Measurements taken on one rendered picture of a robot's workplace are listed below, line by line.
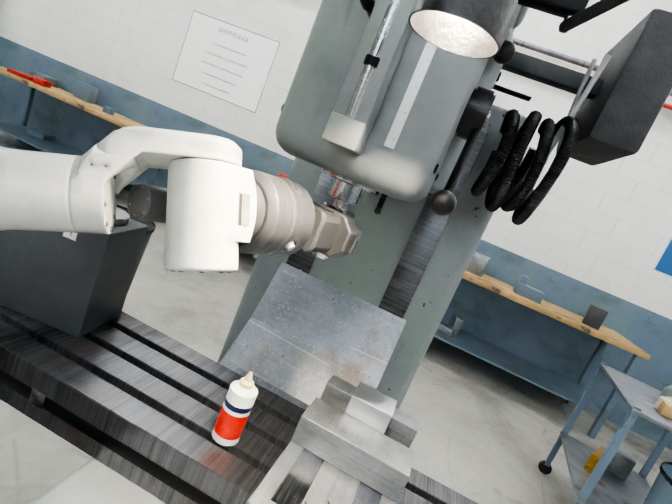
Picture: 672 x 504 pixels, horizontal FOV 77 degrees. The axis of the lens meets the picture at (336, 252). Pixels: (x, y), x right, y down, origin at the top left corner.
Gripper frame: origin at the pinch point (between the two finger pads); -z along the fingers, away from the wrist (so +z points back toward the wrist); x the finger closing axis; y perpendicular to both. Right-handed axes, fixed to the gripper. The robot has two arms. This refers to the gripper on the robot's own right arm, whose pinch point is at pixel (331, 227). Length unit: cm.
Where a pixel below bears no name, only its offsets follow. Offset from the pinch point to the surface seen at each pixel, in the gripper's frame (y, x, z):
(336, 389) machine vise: 22.7, -8.2, -5.9
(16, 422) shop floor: 124, 111, -28
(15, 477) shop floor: 124, 86, -19
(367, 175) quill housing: -8.3, -5.9, 7.1
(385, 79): -17.9, -5.8, 11.2
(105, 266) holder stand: 20.7, 30.0, 10.5
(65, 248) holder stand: 19.9, 34.7, 14.7
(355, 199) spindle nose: -4.9, -2.2, 0.9
